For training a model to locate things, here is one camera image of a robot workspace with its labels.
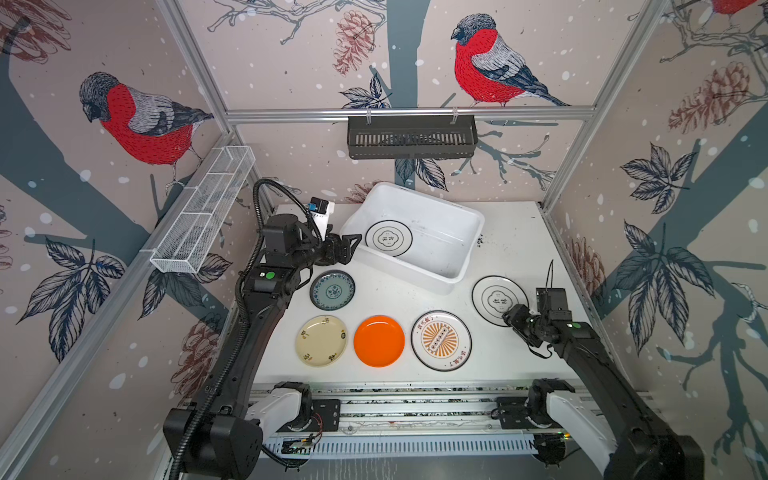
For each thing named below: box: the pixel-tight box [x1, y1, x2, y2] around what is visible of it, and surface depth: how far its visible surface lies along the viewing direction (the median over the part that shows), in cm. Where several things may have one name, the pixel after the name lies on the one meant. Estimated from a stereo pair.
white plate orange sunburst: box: [410, 310, 473, 372], surface depth 87 cm
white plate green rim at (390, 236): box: [365, 219, 414, 257], surface depth 113 cm
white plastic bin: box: [340, 182, 485, 295], surface depth 109 cm
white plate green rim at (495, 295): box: [471, 275, 530, 327], surface depth 97 cm
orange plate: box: [353, 315, 405, 368], surface depth 87 cm
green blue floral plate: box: [309, 269, 356, 312], surface depth 99 cm
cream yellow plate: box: [295, 314, 348, 367], surface depth 89 cm
